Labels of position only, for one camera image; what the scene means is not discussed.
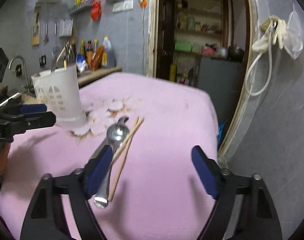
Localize steel fork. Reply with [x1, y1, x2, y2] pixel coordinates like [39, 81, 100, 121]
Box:
[65, 42, 77, 66]

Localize steel spoon large bowl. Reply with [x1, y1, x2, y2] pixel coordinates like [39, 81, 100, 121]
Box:
[93, 123, 131, 209]

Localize person's left hand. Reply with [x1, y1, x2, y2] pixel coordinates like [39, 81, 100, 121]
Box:
[0, 143, 11, 176]

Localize chrome sink faucet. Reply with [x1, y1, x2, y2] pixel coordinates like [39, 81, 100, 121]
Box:
[8, 55, 32, 90]

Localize white plastic utensil caddy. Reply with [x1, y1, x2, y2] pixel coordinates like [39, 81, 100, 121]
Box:
[31, 64, 87, 129]

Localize wooden knife holder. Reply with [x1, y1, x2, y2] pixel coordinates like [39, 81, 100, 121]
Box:
[31, 7, 41, 47]

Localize white salt bag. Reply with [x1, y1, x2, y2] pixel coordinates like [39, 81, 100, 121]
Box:
[76, 54, 88, 76]

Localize pink floral table cloth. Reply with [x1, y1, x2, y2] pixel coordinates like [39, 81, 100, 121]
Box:
[0, 73, 218, 239]

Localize orange snack packet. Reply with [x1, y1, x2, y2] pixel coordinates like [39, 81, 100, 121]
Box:
[89, 45, 104, 72]

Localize large oil jug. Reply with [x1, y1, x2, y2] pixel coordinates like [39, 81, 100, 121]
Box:
[102, 36, 116, 68]

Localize red plastic bag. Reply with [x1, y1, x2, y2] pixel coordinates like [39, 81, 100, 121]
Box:
[91, 1, 102, 21]

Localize dark grey cabinet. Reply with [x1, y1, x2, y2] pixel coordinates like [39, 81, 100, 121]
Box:
[197, 57, 243, 124]

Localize clear hanging plastic bag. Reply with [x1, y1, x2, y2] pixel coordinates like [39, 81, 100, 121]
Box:
[283, 4, 304, 60]

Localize white rubber gloves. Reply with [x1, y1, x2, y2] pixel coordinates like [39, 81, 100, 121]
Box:
[252, 15, 288, 53]

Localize grey wall spice rack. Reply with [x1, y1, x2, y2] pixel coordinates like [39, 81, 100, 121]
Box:
[69, 0, 96, 15]

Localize white hose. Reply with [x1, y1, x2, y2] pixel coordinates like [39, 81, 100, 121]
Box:
[244, 24, 275, 97]

